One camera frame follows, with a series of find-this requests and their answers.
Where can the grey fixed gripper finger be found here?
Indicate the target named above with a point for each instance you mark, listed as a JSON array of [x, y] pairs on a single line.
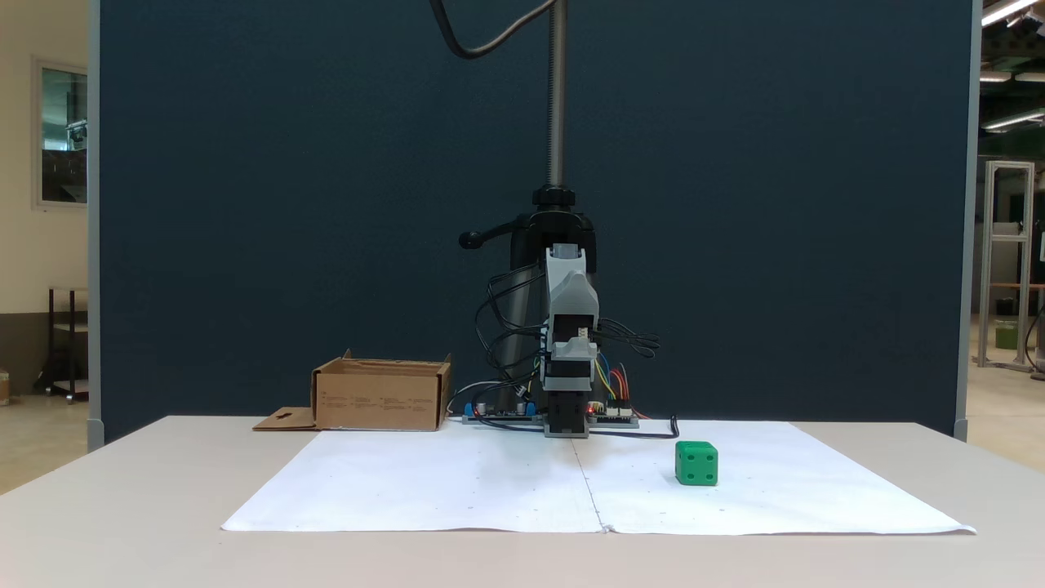
[[574, 351]]

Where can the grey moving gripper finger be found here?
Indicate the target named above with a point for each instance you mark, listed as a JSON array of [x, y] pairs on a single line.
[[573, 296]]

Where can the green dice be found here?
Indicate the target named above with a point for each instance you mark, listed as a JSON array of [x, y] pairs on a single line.
[[696, 464]]

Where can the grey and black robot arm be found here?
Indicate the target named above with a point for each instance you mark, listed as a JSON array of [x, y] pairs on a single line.
[[566, 408]]

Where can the green bin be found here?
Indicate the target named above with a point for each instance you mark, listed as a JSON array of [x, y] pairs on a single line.
[[1006, 335]]

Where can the blue circuit board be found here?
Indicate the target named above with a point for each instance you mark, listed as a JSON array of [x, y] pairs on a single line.
[[498, 415]]

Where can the white paper sheet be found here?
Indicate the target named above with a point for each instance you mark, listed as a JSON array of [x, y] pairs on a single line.
[[424, 482], [775, 490]]

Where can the brown cardboard box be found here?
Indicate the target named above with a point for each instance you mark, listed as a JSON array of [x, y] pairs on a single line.
[[375, 400]]

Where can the dark blue partition panel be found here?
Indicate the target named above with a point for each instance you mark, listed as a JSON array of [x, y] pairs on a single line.
[[286, 204]]

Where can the ceiling light strip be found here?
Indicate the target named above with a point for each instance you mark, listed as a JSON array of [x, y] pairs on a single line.
[[1012, 76], [1008, 10], [1012, 121]]

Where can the dark shelf cart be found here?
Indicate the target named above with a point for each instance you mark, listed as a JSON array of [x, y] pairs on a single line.
[[65, 327]]

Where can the aluminium profile frame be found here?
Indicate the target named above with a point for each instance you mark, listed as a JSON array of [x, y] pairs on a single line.
[[1009, 245]]

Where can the framed wall window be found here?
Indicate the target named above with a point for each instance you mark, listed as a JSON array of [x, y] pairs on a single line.
[[64, 135]]

